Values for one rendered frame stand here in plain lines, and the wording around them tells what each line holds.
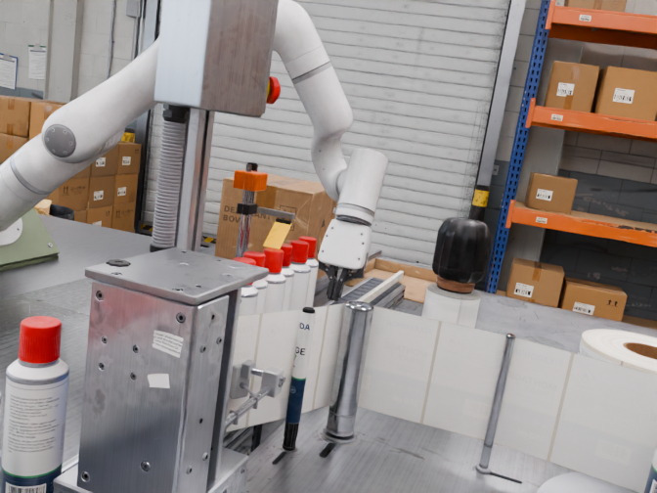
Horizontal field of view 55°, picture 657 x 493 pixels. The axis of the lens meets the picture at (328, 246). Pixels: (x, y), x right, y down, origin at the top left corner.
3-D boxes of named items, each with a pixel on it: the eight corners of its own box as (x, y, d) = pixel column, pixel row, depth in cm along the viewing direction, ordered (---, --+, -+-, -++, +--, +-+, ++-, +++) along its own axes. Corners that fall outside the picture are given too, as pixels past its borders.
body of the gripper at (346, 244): (327, 209, 137) (314, 259, 135) (372, 218, 133) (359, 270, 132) (336, 218, 144) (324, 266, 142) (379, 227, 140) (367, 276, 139)
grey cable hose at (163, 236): (164, 260, 87) (180, 106, 83) (143, 255, 88) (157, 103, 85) (179, 256, 91) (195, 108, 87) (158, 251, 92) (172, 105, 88)
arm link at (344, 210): (330, 201, 136) (328, 213, 136) (370, 207, 133) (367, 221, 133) (340, 210, 144) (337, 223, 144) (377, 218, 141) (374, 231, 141)
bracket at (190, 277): (195, 306, 50) (196, 294, 50) (81, 276, 53) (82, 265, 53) (269, 276, 63) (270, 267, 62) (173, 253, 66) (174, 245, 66)
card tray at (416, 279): (430, 305, 181) (432, 291, 180) (344, 285, 189) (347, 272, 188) (448, 286, 209) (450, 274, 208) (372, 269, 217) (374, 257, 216)
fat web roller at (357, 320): (349, 447, 83) (372, 312, 80) (317, 437, 85) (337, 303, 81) (359, 433, 88) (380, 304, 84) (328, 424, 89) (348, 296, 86)
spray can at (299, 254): (293, 361, 110) (310, 246, 107) (266, 354, 112) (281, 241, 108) (302, 351, 115) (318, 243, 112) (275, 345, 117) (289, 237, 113)
